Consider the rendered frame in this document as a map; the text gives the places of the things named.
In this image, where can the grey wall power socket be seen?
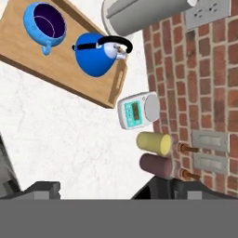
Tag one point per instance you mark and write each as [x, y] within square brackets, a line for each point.
[207, 13]

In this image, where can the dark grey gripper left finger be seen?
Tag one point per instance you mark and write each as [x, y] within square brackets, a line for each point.
[43, 191]

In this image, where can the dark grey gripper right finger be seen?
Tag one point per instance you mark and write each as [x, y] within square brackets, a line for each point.
[173, 189]

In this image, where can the white kitchen scale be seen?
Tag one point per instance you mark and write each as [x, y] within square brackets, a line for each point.
[138, 110]

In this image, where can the wooden tray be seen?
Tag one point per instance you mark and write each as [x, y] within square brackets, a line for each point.
[66, 69]

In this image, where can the grey appliance edge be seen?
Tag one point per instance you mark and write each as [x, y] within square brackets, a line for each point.
[6, 173]

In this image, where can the grey cylinder paper towel roll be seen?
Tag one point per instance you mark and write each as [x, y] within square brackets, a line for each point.
[145, 14]

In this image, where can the grey wall switch plate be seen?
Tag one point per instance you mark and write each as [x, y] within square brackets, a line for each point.
[210, 163]
[210, 141]

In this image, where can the blue mug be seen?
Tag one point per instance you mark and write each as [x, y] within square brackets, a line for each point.
[45, 24]

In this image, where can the maroon cylinder jar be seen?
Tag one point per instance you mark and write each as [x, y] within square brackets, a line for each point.
[156, 165]

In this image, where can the yellow cylinder jar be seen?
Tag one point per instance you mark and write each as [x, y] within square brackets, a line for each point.
[154, 143]

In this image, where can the brown wall peg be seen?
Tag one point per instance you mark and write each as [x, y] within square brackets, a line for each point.
[189, 175]
[187, 149]

